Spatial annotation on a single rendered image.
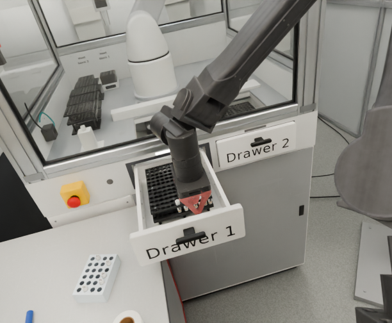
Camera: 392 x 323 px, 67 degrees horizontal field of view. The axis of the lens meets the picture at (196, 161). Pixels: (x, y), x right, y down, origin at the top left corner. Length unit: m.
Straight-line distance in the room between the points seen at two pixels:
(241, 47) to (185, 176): 0.26
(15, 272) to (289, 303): 1.20
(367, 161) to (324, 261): 1.55
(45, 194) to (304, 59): 0.95
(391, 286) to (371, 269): 1.50
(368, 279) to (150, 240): 1.26
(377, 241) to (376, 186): 1.65
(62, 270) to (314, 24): 1.04
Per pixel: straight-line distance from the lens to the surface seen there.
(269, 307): 1.65
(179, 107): 0.52
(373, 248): 1.90
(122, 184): 1.06
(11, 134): 1.01
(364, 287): 1.74
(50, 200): 1.12
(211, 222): 0.75
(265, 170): 1.16
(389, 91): 0.35
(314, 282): 1.74
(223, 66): 0.51
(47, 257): 1.08
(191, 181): 0.58
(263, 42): 0.50
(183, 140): 0.53
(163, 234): 0.75
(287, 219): 1.40
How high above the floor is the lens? 1.45
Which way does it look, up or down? 34 degrees down
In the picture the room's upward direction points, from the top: 11 degrees counter-clockwise
